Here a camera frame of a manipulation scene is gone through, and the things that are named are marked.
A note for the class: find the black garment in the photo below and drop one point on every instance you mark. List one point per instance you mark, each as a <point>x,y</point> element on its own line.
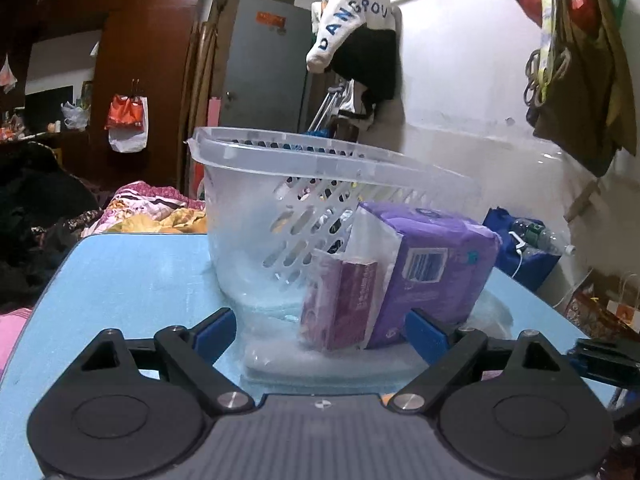
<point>370,60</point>

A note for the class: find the grey door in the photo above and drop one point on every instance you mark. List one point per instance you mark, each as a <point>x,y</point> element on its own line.
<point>265,75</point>

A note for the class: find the wooden sticks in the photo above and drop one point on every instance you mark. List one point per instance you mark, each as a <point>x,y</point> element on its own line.
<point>197,85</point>

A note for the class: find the white plastic wrapper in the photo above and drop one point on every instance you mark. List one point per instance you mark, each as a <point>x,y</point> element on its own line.
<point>371,240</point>

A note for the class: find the clear plastic basket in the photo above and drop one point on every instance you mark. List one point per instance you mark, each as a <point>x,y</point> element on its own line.
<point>235,240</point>

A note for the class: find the brown tote bag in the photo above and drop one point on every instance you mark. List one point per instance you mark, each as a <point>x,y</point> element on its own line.
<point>580,105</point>

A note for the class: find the clear plastic bottle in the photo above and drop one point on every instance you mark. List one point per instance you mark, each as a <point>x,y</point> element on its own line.
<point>542,237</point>

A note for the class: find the small purple box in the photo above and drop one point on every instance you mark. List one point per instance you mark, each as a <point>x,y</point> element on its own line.
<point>345,300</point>

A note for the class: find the orange and white plastic bag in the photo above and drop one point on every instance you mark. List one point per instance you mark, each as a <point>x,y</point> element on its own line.
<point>127,122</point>

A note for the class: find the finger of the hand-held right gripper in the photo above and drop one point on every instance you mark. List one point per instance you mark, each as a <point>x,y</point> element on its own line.
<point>600,356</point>

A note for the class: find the metal folding rods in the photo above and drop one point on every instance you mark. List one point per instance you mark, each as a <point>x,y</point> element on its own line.
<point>322,110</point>

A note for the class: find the printed blanket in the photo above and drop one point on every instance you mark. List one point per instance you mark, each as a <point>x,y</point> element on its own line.
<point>150,210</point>

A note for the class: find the wooden peg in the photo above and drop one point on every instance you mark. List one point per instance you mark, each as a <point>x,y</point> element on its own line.
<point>582,202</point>

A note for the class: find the green hanging bag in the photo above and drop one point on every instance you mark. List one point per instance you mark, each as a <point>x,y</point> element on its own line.
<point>618,2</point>

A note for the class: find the pile of dark clothes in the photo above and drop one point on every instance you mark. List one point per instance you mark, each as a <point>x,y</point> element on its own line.
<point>35,220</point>

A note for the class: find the white and black cloth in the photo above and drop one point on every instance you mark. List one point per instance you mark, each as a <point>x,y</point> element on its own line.
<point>357,107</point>

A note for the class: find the purple pad packet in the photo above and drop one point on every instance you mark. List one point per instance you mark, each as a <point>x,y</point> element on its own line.
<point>440,280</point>

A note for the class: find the small white plastic bag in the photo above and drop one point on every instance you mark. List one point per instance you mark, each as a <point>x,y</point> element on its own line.
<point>75,116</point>

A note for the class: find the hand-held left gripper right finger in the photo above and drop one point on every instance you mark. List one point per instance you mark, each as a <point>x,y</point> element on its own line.
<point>425,336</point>

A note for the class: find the brown wooden wardrobe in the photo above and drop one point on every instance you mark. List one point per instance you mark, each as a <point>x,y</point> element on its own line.
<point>150,35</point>

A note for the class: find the white garment with blue letters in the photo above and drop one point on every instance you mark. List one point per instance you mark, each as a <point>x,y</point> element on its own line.
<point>350,2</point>

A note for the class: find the pink cloth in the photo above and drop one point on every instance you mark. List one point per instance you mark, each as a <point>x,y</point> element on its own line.
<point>12,340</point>

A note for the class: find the yellow patterned hanging bag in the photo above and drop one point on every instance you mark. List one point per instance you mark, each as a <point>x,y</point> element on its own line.
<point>550,20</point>

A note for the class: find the paper shopping bags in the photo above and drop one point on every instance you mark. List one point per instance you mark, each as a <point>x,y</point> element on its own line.
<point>607,305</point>

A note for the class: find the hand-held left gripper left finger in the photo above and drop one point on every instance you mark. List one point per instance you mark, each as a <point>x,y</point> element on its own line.
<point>216,334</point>

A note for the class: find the black screen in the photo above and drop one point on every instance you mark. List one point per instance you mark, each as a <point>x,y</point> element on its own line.
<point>50,107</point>

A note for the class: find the blue fabric bag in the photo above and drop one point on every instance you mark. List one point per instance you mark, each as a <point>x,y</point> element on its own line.
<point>530,267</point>

